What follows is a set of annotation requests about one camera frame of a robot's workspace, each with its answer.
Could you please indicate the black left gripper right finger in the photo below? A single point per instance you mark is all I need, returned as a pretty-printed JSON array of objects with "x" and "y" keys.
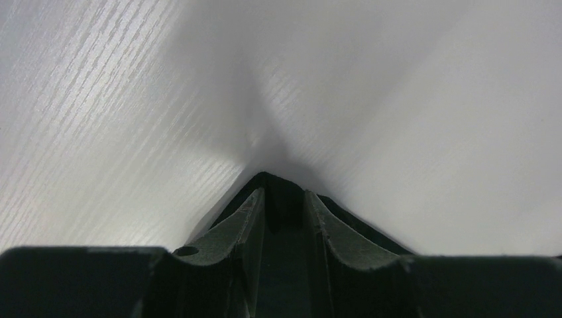
[{"x": 417, "y": 281}]

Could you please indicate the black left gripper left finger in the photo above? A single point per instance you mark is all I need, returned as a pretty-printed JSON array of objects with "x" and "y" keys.
[{"x": 131, "y": 272}]

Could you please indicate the black t-shirt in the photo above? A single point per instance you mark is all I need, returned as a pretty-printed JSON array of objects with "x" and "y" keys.
[{"x": 277, "y": 250}]

